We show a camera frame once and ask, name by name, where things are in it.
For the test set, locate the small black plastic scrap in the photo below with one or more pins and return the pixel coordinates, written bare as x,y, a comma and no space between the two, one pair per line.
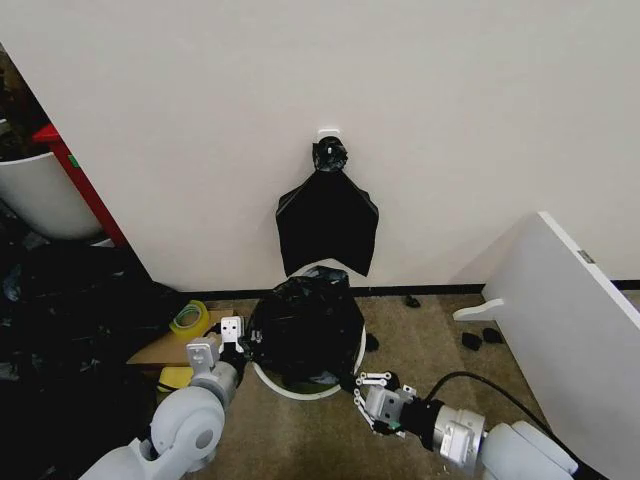
471,341
373,343
492,335
412,301

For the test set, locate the black garbage bag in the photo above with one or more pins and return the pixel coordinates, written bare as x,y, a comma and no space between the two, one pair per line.
305,330
327,225

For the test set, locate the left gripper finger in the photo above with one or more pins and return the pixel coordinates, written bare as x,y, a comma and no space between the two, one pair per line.
246,351
256,336

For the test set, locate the red shelf frame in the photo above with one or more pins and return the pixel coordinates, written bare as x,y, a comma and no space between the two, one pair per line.
85,185

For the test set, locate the yellow-green tape roll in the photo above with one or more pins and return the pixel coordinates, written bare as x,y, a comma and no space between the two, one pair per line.
190,320

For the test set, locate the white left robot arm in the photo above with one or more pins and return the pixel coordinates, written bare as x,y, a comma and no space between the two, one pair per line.
185,425

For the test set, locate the black hanging garbage bag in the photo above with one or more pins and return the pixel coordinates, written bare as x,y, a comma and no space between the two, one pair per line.
327,225

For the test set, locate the white wall hook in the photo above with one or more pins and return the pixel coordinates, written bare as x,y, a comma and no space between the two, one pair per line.
329,132

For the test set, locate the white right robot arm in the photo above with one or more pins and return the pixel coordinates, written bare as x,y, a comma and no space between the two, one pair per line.
510,450

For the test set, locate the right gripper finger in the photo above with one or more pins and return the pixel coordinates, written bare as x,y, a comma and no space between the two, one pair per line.
376,378
364,407

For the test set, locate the pile of black bags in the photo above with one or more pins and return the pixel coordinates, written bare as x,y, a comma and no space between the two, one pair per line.
65,320

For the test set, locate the black baseboard strip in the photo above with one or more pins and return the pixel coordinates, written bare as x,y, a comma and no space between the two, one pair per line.
425,289

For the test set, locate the brown cardboard box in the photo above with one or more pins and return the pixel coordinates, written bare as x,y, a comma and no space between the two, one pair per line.
165,350

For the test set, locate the white tilted board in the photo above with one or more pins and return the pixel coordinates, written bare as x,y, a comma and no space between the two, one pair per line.
565,330

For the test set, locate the large white plant pot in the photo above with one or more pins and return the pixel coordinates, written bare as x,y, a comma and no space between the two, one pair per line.
45,200

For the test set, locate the white round trash bin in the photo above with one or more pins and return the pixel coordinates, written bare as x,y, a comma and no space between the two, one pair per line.
305,394

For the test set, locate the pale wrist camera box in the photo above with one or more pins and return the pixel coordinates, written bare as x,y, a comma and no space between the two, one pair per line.
389,406
232,330

